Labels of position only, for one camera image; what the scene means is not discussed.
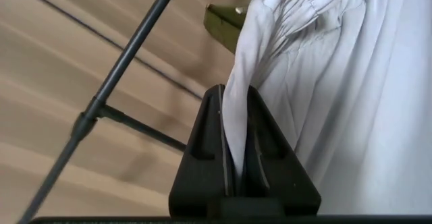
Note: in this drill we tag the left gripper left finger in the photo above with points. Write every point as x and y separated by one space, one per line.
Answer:
202 176

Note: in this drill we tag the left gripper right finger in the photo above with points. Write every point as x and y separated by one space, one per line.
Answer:
280 180

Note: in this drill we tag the pale grey garment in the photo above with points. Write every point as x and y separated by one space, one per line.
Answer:
337 99

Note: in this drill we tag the green shirt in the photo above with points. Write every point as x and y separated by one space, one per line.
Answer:
222 26

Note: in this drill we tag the black clothes rack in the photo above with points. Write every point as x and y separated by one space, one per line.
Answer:
118 69

